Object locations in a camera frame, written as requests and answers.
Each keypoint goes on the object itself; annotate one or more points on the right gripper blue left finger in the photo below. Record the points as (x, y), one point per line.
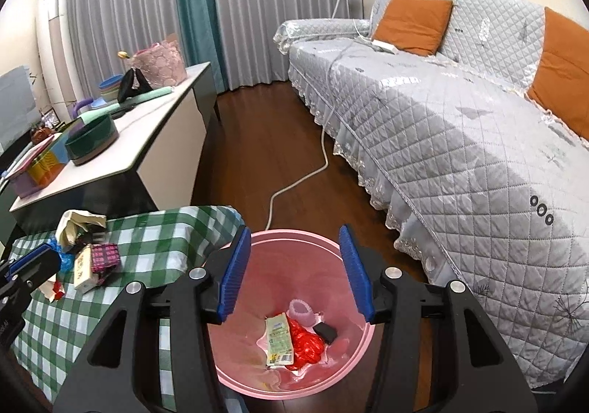
(233, 262)

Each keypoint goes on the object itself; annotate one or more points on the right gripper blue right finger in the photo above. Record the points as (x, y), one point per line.
(358, 278)

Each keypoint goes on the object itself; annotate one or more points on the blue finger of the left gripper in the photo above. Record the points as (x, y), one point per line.
(27, 261)

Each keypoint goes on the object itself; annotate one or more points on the blue plastic bag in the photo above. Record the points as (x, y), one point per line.
(67, 259)

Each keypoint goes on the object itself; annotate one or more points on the cream paper bag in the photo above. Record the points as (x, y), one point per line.
(75, 221)

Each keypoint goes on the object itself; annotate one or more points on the cream cardboard box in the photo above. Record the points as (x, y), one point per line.
(84, 278)

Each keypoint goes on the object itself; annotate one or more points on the black rectangular sponge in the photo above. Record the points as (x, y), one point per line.
(326, 332)

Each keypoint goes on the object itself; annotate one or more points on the green snack packet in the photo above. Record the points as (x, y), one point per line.
(279, 342)

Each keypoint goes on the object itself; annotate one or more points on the black pink printed pouch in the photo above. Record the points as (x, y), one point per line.
(104, 258)

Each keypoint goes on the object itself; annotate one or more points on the red plastic bag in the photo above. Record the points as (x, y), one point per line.
(308, 347)

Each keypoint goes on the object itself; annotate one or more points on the white red wrapper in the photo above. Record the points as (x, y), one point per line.
(52, 289)

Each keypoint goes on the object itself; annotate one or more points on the white bubble wrap piece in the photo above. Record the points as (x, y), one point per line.
(301, 312)

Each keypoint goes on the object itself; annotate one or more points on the pink trash bucket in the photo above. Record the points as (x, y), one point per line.
(284, 265)

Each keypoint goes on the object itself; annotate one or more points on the green checkered tablecloth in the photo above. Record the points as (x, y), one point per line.
(155, 248)

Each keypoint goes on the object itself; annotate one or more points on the colourful storage box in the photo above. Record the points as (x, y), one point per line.
(41, 164)

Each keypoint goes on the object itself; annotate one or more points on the brown figurine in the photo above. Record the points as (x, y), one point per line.
(41, 133)

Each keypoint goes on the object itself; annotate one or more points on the white top coffee table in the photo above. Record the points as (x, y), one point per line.
(152, 166)

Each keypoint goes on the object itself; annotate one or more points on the dark green round tin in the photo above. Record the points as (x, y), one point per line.
(92, 139)

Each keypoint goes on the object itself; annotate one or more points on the covered television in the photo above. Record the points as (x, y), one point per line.
(18, 109)

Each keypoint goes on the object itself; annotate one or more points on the grey quilted sofa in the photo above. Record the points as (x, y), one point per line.
(481, 183)

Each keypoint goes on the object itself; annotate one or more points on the mint green flat case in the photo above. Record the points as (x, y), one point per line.
(118, 109)

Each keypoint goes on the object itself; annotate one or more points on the stacked coloured bowls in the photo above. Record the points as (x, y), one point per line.
(109, 88)

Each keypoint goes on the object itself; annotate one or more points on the white power strip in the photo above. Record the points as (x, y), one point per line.
(382, 46)

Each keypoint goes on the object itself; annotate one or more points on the pink quilted basket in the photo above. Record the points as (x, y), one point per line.
(162, 64)

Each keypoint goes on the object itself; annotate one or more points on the teal curtain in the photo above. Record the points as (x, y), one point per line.
(201, 37)

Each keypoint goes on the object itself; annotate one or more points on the orange cushion far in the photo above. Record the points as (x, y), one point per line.
(414, 26)

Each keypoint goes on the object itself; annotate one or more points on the orange cushion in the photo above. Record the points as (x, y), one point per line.
(414, 26)
(561, 81)

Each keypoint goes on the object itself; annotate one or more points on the white floor air conditioner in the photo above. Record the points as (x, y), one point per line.
(56, 56)

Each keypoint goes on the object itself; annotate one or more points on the orange cushion near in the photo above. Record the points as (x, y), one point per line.
(561, 81)

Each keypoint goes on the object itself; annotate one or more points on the small photo frame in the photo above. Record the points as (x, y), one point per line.
(50, 119)

